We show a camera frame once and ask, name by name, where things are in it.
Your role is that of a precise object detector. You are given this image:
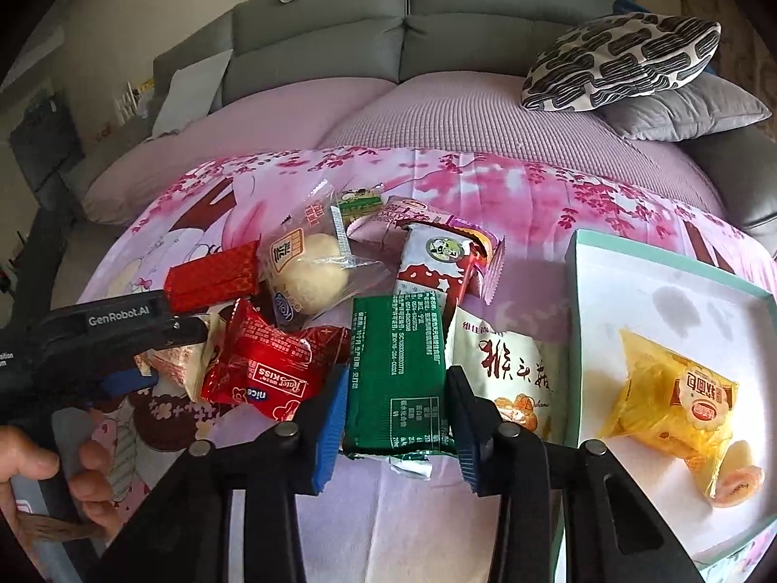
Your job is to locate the clear beige snack packet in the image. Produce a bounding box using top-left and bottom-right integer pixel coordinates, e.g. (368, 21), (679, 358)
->
(134, 309), (222, 403)

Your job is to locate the person's left hand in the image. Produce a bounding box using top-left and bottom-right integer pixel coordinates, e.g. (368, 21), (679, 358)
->
(0, 424), (131, 560)

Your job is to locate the grey sofa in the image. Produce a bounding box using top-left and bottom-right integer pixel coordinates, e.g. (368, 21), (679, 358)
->
(152, 0), (777, 256)

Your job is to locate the red foil box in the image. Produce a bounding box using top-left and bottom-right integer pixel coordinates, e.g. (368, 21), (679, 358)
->
(164, 241), (262, 315)

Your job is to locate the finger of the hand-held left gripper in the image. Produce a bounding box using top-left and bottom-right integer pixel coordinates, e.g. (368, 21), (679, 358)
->
(88, 370), (160, 409)
(152, 314), (211, 351)

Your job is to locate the pink quilted sofa cover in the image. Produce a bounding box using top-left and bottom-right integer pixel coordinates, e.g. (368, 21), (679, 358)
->
(82, 76), (726, 225)

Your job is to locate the pink snack packet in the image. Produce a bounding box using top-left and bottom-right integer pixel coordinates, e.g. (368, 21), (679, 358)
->
(346, 195), (468, 244)

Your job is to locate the green snack packet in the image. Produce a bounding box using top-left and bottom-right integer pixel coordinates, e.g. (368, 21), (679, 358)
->
(341, 294), (457, 480)

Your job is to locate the white flat board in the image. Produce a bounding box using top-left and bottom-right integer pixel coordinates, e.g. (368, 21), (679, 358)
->
(152, 49), (235, 137)

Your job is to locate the yellow snack packet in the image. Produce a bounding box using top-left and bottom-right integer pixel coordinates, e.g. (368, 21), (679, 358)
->
(598, 328), (762, 508)

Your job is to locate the white box with teal rim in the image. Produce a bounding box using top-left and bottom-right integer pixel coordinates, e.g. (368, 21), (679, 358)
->
(564, 229), (777, 566)

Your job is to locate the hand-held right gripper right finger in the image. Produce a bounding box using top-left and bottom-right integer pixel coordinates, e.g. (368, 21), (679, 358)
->
(446, 366), (693, 583)

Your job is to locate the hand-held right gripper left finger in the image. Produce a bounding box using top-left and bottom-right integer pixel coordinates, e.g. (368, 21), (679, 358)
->
(100, 364), (352, 583)

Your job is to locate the red snack packet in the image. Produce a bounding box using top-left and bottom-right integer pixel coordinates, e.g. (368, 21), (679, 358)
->
(200, 299), (352, 423)

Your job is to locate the small green packet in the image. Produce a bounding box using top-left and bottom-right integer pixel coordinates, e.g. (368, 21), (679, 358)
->
(337, 188), (383, 230)

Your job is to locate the black and white patterned pillow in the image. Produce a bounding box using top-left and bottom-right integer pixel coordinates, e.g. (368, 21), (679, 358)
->
(521, 12), (722, 113)

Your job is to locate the clear round pastry packet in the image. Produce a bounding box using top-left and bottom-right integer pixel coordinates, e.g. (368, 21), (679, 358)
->
(258, 179), (395, 332)

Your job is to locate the grey pillow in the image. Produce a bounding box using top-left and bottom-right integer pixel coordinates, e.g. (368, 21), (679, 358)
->
(604, 73), (772, 142)

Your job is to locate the white packet with orange print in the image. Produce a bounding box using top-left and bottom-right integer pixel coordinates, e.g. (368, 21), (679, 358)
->
(446, 307), (568, 441)

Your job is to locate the red and white biscuit packet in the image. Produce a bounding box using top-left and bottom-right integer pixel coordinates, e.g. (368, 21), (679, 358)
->
(394, 223), (492, 324)

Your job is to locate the dark side cabinet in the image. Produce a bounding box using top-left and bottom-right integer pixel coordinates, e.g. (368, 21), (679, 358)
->
(9, 91), (83, 195)

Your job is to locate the floral printed blanket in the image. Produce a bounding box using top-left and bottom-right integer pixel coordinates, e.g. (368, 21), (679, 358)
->
(79, 146), (777, 583)

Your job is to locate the small purple and orange packet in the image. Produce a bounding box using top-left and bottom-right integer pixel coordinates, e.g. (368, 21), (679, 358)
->
(452, 223), (507, 306)

